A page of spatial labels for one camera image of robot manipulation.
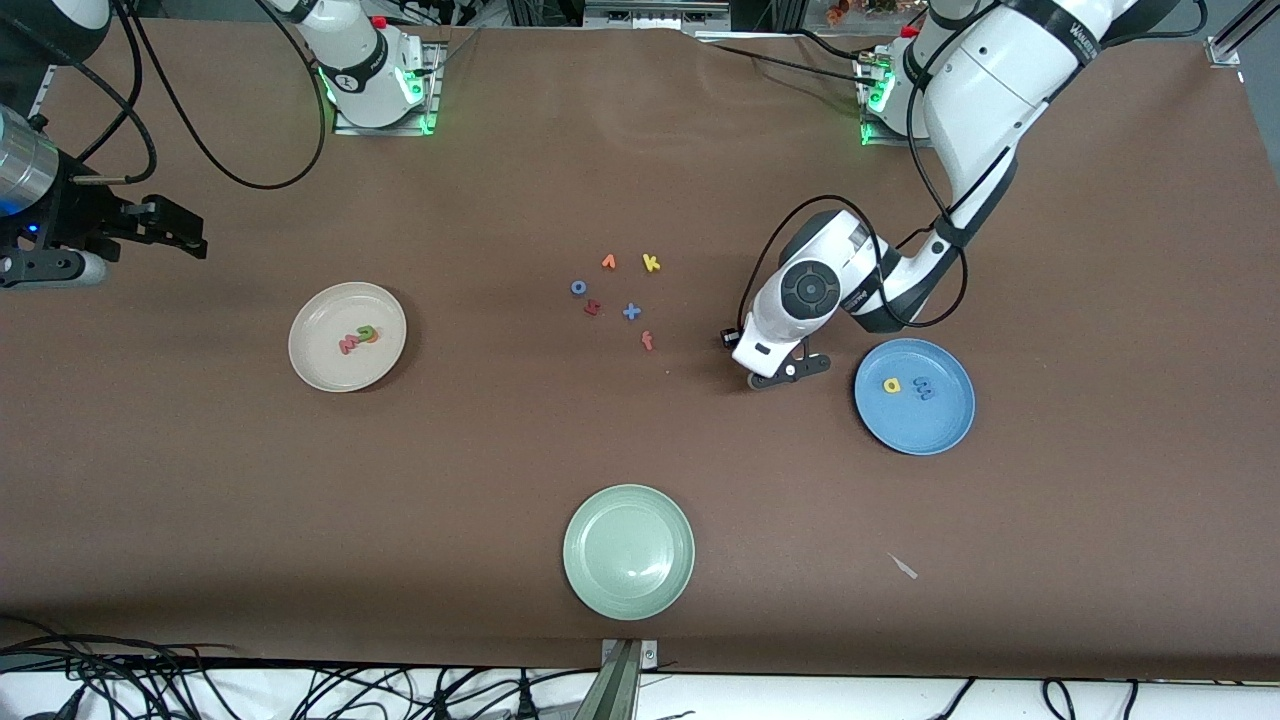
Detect grey metal equipment box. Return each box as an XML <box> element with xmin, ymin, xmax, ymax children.
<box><xmin>583</xmin><ymin>0</ymin><xmax>733</xmax><ymax>31</ymax></box>

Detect blue round plate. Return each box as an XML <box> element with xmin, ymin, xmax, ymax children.
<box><xmin>854</xmin><ymin>338</ymin><xmax>976</xmax><ymax>457</ymax></box>

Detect beige brown round plate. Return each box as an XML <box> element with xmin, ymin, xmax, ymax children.
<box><xmin>288</xmin><ymin>282</ymin><xmax>408</xmax><ymax>393</ymax></box>

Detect aluminium frame post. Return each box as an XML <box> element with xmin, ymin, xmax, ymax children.
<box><xmin>598</xmin><ymin>638</ymin><xmax>661</xmax><ymax>720</ymax></box>

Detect thin grey base cable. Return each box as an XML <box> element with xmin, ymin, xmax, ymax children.
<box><xmin>420</xmin><ymin>28</ymin><xmax>483</xmax><ymax>77</ymax></box>

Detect orange background object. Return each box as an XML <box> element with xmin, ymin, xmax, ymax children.
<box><xmin>826</xmin><ymin>0</ymin><xmax>901</xmax><ymax>25</ymax></box>

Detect long black arm cable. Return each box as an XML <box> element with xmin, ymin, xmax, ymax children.
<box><xmin>115</xmin><ymin>0</ymin><xmax>329</xmax><ymax>191</ymax></box>
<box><xmin>740</xmin><ymin>60</ymin><xmax>971</xmax><ymax>331</ymax></box>

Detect thin black base cable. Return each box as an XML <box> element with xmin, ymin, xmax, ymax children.
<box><xmin>790</xmin><ymin>28</ymin><xmax>881</xmax><ymax>63</ymax></box>
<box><xmin>695</xmin><ymin>33</ymin><xmax>869</xmax><ymax>86</ymax></box>

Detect green round plate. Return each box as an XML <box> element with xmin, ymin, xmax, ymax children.
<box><xmin>562</xmin><ymin>484</ymin><xmax>696</xmax><ymax>622</ymax></box>

